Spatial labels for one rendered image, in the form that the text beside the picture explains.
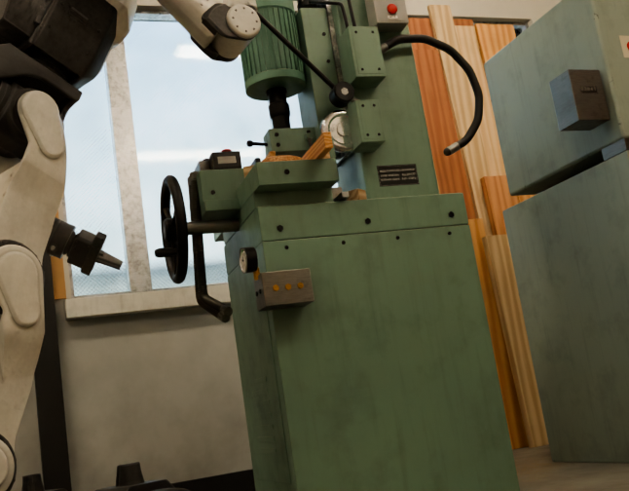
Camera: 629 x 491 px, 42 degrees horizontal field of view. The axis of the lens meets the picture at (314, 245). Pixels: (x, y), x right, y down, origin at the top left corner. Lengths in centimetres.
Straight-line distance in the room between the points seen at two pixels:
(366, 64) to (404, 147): 25
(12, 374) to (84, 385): 177
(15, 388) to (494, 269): 246
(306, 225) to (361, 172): 31
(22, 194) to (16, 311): 25
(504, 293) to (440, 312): 152
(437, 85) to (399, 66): 169
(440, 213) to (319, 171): 36
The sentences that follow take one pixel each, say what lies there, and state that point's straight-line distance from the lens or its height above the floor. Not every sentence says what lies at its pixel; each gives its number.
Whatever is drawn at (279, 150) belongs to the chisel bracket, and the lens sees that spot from 230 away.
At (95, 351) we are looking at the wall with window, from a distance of 340.
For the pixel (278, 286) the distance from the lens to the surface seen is 192.
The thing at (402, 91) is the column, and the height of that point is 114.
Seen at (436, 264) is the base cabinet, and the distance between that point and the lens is 216.
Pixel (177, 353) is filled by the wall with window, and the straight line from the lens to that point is 344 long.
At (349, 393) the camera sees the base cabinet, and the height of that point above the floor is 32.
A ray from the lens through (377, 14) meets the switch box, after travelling 242.
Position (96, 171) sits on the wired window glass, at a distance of 363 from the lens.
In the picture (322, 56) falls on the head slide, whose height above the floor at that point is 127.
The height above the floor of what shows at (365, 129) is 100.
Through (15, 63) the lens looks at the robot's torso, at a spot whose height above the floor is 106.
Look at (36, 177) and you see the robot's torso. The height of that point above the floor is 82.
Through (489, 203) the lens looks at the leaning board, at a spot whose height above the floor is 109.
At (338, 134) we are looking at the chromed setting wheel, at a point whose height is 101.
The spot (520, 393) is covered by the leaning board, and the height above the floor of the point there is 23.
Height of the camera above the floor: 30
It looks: 11 degrees up
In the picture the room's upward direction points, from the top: 9 degrees counter-clockwise
